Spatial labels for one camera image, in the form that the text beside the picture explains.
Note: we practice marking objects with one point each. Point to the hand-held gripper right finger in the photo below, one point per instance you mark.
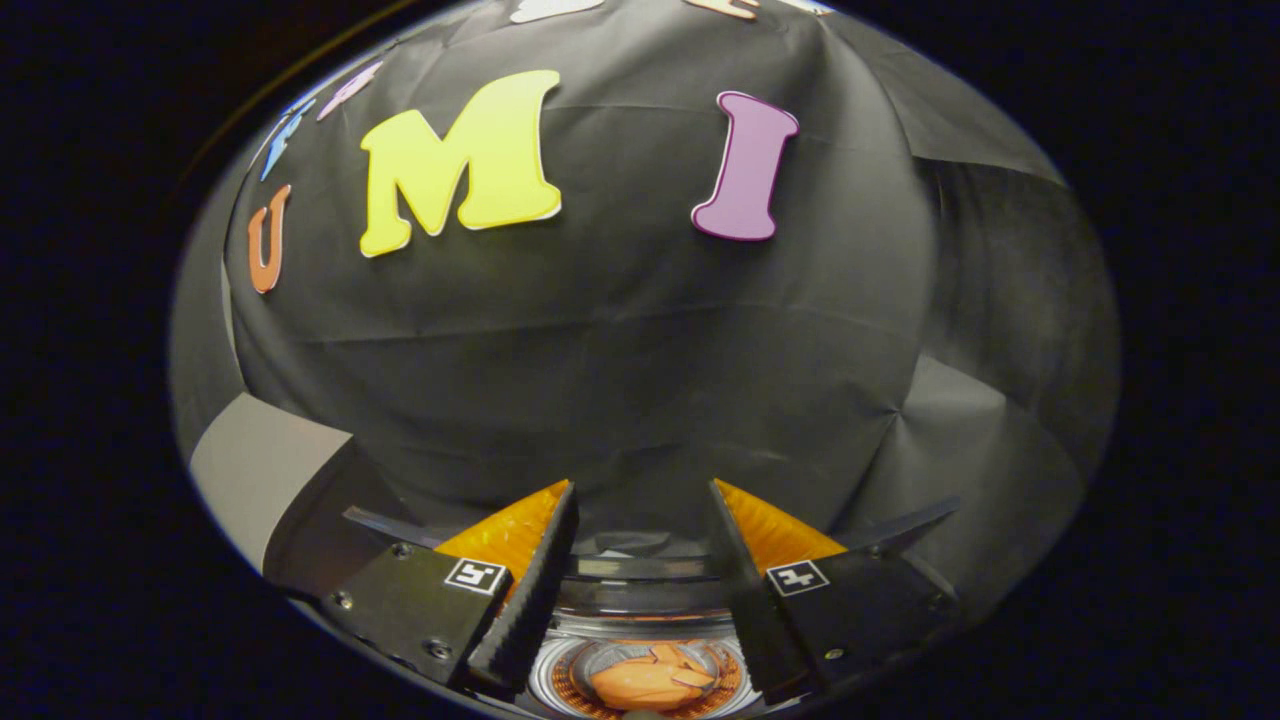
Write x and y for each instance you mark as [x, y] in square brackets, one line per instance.
[860, 610]

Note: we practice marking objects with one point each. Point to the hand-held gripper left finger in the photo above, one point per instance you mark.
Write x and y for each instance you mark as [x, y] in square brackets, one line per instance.
[410, 610]

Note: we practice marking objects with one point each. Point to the grey washing machine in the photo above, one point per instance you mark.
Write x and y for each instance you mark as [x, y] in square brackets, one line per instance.
[560, 682]

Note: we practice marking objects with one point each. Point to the dark washing machine lid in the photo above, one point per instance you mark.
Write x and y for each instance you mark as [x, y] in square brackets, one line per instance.
[640, 597]

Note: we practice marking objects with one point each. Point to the yellow orange polo shirt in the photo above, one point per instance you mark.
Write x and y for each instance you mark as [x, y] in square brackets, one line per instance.
[640, 685]

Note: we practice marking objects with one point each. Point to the grey cabinet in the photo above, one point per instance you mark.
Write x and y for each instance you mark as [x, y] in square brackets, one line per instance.
[250, 470]

